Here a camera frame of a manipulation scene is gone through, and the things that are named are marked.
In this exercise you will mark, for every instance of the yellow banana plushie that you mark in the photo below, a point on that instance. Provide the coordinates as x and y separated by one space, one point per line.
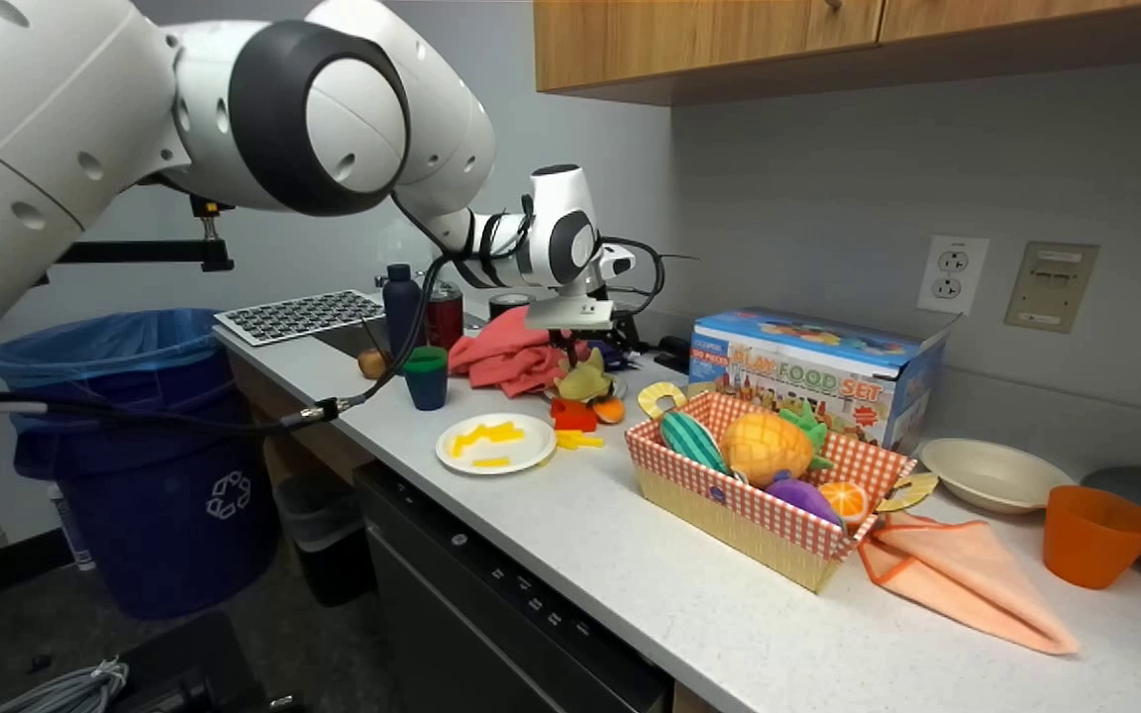
585 382

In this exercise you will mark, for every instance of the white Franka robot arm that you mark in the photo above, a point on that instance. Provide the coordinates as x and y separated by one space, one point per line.
68 120

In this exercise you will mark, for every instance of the red checkered cardboard box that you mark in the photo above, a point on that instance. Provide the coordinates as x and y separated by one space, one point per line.
731 518

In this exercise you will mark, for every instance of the blue toy food box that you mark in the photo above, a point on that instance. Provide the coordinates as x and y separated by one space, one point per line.
835 363

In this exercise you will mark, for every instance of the navy blue cloth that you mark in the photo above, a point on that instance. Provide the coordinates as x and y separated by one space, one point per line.
616 353

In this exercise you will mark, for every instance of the red toy fry holder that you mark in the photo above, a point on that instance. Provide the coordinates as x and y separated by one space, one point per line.
578 419

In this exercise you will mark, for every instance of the orange and black toy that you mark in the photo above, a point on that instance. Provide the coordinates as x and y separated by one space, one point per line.
611 410

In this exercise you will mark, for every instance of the pink cloth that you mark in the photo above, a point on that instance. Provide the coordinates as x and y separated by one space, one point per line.
504 358

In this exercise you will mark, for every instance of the yellow toy fries bunch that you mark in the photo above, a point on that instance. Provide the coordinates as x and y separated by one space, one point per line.
580 443

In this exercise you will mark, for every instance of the white paper plate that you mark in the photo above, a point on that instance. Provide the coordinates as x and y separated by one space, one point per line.
535 443

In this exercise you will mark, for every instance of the yellow toy fry piece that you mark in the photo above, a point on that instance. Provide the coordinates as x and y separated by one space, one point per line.
471 439
460 449
485 435
492 462
508 435

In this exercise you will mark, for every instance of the black stapler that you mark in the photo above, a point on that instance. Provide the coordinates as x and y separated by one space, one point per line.
670 358

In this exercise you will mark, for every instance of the red cup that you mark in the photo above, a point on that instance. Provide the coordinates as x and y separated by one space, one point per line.
447 324

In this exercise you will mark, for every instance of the teal striped plushie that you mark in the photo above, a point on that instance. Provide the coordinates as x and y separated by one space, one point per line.
690 443

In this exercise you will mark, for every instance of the green cup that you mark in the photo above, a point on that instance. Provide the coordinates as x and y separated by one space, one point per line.
424 382

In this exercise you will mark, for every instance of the dark blue bottle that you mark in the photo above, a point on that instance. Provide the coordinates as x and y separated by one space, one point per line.
402 309

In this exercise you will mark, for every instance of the small brown ball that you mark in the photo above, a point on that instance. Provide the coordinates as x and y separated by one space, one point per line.
373 365

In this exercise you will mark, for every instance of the green plushie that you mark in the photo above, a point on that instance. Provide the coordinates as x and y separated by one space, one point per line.
809 424

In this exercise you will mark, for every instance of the grey keyboard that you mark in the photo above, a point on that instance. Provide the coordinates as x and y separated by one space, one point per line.
294 320

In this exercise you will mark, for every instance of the black dishwasher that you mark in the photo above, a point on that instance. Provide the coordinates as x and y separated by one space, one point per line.
464 618

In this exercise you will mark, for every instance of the wooden base cabinet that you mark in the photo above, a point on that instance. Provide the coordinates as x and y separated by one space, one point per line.
278 439

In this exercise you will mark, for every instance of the small black waste bin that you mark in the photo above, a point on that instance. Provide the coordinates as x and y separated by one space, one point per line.
328 542

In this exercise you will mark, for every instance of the orange slice toy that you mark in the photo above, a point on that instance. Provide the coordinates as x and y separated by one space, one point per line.
851 499

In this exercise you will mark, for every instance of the beige bowl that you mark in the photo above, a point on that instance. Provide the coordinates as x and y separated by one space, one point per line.
994 472

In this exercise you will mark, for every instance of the blue recycling bin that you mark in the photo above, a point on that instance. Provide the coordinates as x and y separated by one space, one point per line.
138 449

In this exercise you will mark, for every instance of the peach cloth napkin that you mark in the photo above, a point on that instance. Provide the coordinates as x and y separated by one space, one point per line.
967 581

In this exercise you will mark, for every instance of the orange cup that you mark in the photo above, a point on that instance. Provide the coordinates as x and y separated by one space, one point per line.
1098 538

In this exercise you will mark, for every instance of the wooden wall cabinet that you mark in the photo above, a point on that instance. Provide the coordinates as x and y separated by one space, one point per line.
731 33

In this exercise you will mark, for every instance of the white wall outlet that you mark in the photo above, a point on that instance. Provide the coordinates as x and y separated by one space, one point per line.
953 274

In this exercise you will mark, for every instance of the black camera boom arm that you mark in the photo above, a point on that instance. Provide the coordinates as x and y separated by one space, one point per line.
138 250

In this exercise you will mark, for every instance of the beige wall plate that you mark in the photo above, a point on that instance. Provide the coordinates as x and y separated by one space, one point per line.
1053 288

